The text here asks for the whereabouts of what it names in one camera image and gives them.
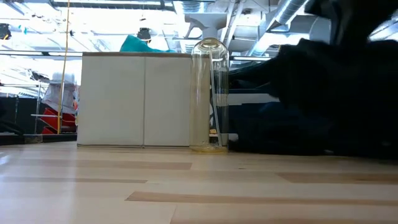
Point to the navy fabric storage bin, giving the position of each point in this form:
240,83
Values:
248,124

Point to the white wrapped bundle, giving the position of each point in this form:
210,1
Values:
51,93

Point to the metal rack with red bins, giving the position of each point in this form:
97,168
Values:
51,119

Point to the teal cloth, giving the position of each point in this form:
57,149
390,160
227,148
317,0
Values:
136,46

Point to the black garment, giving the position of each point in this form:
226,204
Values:
342,93

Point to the beige fabric storage bin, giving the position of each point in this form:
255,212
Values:
124,99

